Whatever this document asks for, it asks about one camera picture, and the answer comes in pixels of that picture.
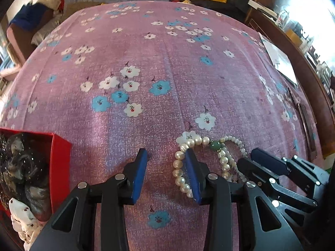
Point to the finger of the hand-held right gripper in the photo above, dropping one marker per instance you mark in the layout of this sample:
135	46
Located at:
251	170
264	159

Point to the brown satin scrunchie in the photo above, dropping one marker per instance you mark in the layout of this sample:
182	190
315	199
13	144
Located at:
34	196

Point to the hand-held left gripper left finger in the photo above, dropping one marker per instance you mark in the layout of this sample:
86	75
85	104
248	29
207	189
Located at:
137	177

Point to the small yellow carton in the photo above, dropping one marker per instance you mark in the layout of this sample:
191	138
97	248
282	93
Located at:
293	35

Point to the dark beaded hair clip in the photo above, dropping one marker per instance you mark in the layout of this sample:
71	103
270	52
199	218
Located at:
293	98

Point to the red box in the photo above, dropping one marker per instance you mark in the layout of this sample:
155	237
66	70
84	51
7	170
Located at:
61	157

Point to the blue clothing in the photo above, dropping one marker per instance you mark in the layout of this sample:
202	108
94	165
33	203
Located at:
28	15

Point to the white paper envelope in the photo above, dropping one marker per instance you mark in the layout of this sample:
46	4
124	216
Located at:
281	60

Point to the black bag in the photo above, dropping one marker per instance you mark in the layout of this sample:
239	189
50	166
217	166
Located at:
236	4

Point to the white cherry print scrunchie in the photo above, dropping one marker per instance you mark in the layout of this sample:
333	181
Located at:
23	222

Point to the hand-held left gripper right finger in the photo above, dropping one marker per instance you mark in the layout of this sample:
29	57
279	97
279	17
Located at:
192	177

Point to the pink floral bedsheet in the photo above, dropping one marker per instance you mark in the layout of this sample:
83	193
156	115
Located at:
162	83

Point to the black beaded lace scrunchie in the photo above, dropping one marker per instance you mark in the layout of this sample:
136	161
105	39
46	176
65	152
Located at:
4	146

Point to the wooden headboard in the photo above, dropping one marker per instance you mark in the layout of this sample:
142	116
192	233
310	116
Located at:
314	83

